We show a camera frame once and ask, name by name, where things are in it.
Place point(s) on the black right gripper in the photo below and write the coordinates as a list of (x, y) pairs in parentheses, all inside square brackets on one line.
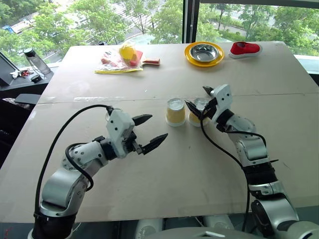
[(210, 108)]

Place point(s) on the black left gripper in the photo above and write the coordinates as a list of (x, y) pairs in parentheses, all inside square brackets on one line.
[(130, 143)]

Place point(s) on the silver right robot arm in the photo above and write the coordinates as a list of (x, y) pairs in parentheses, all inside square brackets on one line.
[(251, 149)]

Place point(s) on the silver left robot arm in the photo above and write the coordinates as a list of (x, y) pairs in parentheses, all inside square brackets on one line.
[(59, 181)]

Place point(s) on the yellow paper cup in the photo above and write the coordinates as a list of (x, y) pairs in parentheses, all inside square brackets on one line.
[(175, 113), (193, 119)]

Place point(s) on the yellow plastic plate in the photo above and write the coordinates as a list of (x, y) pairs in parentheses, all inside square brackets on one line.
[(190, 58)]

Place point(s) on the stainless steel bowl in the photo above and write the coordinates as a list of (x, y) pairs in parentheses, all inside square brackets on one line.
[(204, 52)]

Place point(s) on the red table tennis paddle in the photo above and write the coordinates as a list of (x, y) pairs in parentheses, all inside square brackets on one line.
[(150, 61)]

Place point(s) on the red canvas shoe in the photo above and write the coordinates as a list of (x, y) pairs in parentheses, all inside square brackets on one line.
[(245, 49)]

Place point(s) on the clear plastic bag of toys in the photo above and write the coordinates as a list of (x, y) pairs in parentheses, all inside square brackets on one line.
[(112, 66)]

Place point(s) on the yellow toy fruit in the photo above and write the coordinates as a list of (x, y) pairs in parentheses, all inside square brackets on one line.
[(127, 52)]

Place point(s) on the grey rounded robot leg shape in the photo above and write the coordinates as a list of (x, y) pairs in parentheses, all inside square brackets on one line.
[(149, 227), (218, 222)]

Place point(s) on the silver robot torso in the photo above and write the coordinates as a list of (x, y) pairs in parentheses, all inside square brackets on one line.
[(199, 235)]

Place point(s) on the black flat pad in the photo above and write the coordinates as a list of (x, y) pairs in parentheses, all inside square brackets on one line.
[(27, 98)]

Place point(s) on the clear water bottle black lid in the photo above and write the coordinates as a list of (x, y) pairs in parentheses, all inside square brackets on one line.
[(38, 62)]

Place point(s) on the black side desk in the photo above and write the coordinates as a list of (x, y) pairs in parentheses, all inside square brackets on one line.
[(22, 87)]

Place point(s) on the small red object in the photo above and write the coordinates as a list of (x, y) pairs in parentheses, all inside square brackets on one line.
[(26, 73)]

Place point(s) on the small white crumpled object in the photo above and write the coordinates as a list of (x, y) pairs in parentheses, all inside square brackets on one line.
[(15, 74)]

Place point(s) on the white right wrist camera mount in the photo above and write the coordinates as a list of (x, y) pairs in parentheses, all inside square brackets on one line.
[(223, 99)]

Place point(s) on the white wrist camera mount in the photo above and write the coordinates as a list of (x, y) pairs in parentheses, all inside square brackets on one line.
[(119, 129), (223, 99)]

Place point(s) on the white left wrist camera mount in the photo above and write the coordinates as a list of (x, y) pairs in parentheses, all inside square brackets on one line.
[(119, 129)]

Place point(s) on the dark window frame post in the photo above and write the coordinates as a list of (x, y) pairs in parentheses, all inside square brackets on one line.
[(191, 20)]

